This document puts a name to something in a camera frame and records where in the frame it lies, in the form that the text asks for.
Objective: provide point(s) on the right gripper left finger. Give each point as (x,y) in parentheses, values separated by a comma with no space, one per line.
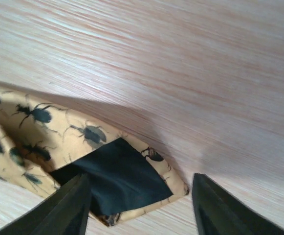
(65,212)

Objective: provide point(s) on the yellow leopard print tie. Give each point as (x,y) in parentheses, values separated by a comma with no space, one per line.
(43,145)

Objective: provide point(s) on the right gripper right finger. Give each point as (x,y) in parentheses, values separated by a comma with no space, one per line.
(217,212)

